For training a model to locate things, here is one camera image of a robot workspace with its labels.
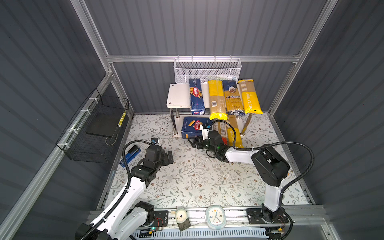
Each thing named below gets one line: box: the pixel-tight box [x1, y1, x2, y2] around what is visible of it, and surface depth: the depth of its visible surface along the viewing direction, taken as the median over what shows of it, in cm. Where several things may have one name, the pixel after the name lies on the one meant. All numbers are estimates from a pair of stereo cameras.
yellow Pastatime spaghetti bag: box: [238, 79, 263, 115], surface depth 80 cm
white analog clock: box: [205, 205, 227, 230], surface depth 73 cm
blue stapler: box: [119, 145, 141, 168], surface depth 96 cm
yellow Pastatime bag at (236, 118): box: [226, 110, 246, 148], surface depth 93 cm
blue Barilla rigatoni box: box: [181, 117, 212, 139], surface depth 96 cm
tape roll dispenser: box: [175, 206, 192, 232], surface depth 69 cm
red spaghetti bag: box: [218, 121, 228, 146], surface depth 100 cm
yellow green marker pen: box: [117, 110, 127, 127], surface depth 82 cm
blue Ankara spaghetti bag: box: [222, 80, 245, 116], surface depth 79 cm
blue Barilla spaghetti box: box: [189, 78, 206, 115], surface depth 77 cm
